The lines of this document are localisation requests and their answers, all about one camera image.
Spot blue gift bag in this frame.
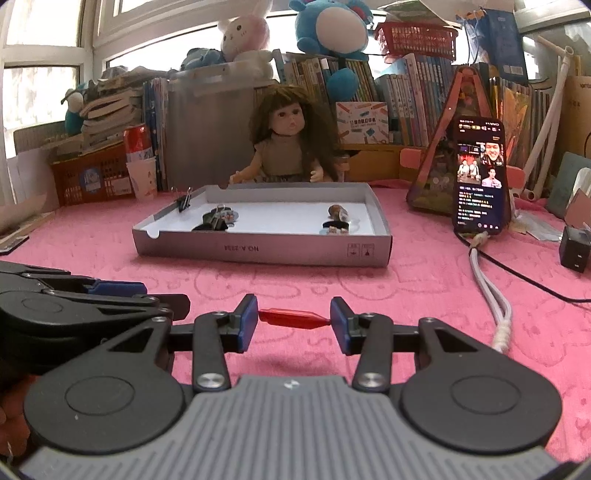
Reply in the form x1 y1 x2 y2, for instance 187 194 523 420
457 8 529 86

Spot teal notebook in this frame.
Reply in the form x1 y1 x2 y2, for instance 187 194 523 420
547 152 591 220

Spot colourful printed box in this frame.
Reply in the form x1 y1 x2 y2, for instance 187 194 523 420
335 102 389 145

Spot white paper cup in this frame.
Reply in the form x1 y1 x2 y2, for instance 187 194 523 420
126 157 158 200

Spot black smartphone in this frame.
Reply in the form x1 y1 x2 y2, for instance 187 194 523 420
452 116 507 236

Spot red plastic basket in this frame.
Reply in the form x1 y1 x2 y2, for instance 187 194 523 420
374 21 458 63

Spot brown cardboard box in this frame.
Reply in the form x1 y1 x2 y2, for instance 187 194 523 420
561 76 591 160

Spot long-haired doll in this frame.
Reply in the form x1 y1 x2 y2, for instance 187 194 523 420
229 84 342 185

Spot white rabbit plush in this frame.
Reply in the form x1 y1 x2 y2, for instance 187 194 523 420
217 0 275 79

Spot black charger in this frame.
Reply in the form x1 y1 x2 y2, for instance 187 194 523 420
558 225 591 274

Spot grey cardboard box tray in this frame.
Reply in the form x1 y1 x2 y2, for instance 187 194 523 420
132 183 393 267

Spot pink rabbit print cloth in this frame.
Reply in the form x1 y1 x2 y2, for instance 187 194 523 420
0 180 591 462

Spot blue penguin plush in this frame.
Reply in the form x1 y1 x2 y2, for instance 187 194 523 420
62 85 90 137

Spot white window frame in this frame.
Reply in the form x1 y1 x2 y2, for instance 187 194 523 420
0 0 296 153

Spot stack of lying books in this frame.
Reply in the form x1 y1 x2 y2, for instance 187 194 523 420
44 69 148 160

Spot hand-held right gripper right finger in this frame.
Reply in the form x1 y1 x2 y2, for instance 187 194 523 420
330 296 497 393

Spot yellow picture books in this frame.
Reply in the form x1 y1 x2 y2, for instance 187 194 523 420
489 76 561 171

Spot red soda can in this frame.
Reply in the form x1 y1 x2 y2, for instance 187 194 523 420
123 124 154 163

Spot row of upright books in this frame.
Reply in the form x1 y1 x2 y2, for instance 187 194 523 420
274 51 497 148

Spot grey storage box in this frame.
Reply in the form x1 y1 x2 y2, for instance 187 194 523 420
166 62 287 191

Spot orange plastic basket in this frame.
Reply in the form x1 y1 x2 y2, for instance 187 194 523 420
50 143 134 207

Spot paper stack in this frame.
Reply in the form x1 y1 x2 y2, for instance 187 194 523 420
0 196 58 241

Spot pink triangular stand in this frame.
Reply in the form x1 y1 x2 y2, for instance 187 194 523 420
406 65 527 217

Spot clear plastic packet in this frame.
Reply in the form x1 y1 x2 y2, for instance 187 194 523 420
510 215 564 241

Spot red pointed plastic piece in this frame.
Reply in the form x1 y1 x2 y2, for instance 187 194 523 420
259 308 332 330

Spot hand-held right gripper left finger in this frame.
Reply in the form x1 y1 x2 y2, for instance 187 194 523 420
92 294 258 393

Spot big blue plush toy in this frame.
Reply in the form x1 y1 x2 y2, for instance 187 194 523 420
288 0 384 97

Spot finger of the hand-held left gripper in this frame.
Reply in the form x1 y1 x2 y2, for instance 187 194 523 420
83 294 191 321
0 261 148 297

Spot black cable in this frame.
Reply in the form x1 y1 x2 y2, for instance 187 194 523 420
455 231 591 305

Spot large black binder clip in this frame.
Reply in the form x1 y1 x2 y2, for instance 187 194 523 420
203 204 232 229

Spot small blue plush toy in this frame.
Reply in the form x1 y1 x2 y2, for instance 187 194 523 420
179 46 227 71

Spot white phone strap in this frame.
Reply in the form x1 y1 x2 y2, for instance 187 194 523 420
468 231 514 356

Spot blue upright books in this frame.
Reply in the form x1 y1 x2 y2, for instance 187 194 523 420
142 78 169 192

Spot black card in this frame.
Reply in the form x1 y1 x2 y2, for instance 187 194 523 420
0 234 29 256

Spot white paper sheet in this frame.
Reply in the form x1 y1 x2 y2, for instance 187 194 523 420
7 147 61 208

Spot yellow wooden box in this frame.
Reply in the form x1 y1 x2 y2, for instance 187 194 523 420
339 144 416 182

